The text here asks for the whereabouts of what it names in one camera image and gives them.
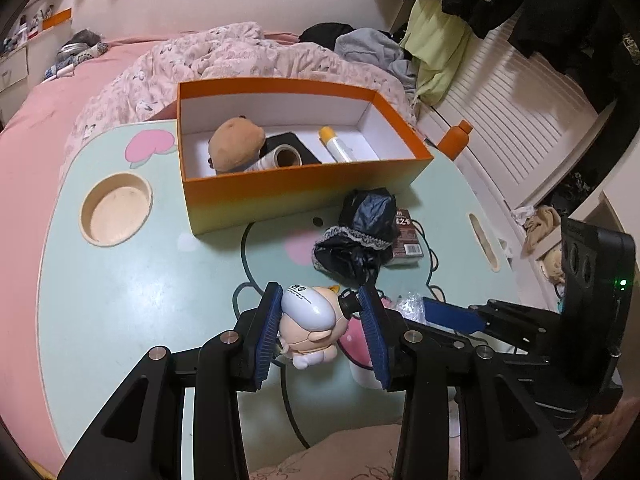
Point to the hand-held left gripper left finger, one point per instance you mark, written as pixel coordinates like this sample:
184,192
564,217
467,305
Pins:
267,337

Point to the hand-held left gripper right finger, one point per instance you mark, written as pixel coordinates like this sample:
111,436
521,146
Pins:
372,342

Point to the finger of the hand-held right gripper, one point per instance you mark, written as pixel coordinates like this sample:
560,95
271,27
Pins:
450,312
520,352

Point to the clear plastic bag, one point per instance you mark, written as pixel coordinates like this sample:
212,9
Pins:
407,305

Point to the brown small carton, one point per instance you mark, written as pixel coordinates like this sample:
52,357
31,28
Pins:
406,240

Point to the black lace-trimmed bag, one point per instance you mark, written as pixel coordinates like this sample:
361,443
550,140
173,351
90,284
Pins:
360,230

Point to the orange cardboard box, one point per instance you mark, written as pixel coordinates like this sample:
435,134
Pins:
300,195

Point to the white tape roll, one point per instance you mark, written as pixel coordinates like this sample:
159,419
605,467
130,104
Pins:
277,157

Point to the brown plush toy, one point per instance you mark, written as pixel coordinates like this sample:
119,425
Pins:
235,145

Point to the white tube with yellow cap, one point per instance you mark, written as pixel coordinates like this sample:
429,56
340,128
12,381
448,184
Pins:
337,147

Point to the pink mushroom toy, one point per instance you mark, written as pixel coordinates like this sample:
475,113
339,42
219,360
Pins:
356,342

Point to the yellow-haired doll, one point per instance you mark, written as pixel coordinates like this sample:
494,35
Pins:
555,267

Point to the beige plush toy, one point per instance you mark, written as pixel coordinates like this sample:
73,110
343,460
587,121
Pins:
542,227

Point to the person's pink floral clothing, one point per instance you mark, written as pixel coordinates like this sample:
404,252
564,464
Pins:
340,455

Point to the mint green lap table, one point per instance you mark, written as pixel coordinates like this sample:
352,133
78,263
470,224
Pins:
150,280

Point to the orange bottle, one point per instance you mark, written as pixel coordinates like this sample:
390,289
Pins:
452,142

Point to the white slatted panel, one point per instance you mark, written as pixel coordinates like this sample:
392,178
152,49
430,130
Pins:
515,110

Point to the light green cloth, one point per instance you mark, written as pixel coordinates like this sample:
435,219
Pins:
440,45

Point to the grey clothing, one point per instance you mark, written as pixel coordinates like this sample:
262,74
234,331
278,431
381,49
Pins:
372,47

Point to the pink floral blanket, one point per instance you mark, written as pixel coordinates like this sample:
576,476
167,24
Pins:
200,55

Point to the black clothing on bed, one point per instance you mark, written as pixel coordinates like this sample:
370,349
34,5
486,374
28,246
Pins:
322,34

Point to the pink bed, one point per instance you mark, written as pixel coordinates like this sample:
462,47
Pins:
35,125

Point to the white cabinet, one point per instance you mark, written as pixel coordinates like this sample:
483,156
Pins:
12,67

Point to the small orange box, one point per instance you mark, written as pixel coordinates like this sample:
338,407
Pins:
56,19

